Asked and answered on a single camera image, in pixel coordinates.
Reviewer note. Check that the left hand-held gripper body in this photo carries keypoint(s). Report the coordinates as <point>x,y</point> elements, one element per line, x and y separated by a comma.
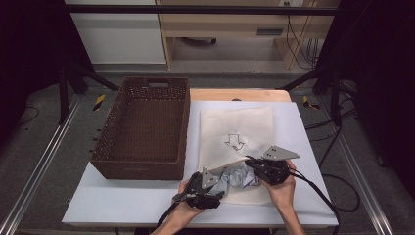
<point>202,196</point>

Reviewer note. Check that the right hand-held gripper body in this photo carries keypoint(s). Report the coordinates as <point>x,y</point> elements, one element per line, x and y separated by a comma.
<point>272,171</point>

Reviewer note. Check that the white blue printed cloth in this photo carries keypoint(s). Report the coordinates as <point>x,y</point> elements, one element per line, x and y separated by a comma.
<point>235,179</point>

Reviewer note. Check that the brown wicker basket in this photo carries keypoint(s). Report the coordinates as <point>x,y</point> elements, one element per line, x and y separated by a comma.
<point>143,130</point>

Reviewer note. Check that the person's right hand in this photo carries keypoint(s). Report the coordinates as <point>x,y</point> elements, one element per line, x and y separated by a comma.
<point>282,194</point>

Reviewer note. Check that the person's left hand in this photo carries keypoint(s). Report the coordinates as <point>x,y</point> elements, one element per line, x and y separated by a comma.
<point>182,213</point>

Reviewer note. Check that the white board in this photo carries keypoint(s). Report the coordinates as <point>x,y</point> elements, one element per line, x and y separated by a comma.
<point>130,202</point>

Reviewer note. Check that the wooden table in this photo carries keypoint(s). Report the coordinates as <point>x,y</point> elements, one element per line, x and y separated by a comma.
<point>221,94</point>

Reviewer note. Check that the wooden desk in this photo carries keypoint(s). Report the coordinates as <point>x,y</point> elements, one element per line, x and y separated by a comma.
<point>225,23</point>

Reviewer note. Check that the black curtain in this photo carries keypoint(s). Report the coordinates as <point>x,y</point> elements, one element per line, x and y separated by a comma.
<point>381,81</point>
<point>29,49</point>

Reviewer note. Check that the white cabinet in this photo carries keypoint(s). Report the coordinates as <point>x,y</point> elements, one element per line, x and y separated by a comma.
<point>120,39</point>

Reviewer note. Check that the aluminium rail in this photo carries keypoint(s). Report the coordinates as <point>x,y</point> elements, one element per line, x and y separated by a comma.
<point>39,163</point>
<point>359,182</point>

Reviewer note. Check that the black frame stand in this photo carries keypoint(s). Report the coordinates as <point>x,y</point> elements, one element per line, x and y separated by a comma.
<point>335,98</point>
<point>63,94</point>

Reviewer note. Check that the black horizontal frame bar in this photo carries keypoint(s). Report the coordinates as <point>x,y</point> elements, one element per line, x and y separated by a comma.
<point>195,9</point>

